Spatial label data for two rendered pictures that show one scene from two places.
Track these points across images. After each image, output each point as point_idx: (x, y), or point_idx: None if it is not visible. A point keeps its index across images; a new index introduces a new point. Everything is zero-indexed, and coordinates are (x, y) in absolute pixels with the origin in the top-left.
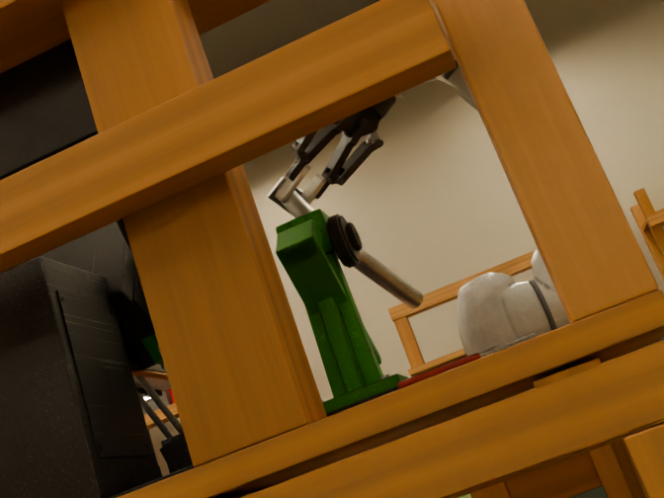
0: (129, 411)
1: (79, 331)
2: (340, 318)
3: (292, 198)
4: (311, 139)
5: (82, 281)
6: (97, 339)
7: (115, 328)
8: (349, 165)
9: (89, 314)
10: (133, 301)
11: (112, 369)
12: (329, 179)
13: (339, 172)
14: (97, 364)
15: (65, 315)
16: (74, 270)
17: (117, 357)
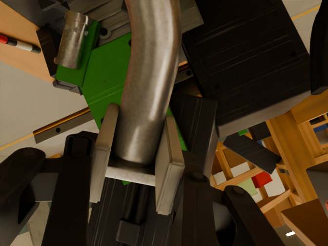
0: (194, 0)
1: (267, 36)
2: None
3: (166, 108)
4: (247, 227)
5: (259, 96)
6: (240, 43)
7: (211, 71)
8: (6, 210)
9: (252, 62)
10: (199, 97)
11: (219, 26)
12: (93, 143)
13: (21, 211)
14: (241, 18)
15: (288, 40)
16: (272, 100)
17: (210, 42)
